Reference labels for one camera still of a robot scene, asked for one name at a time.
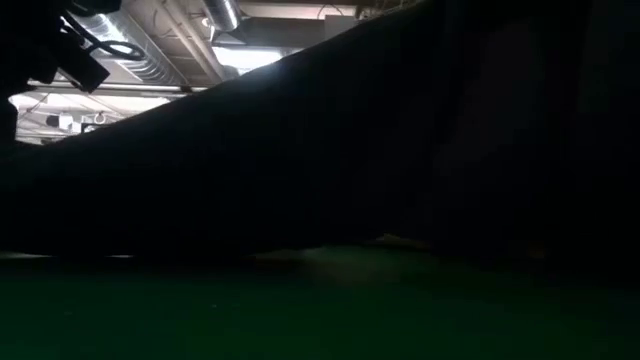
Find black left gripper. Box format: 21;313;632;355
49;27;111;95

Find dark blue jeans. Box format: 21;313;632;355
0;0;640;261

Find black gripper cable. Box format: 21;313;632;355
64;14;147;62

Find silver ventilation duct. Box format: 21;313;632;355
64;0;242;87

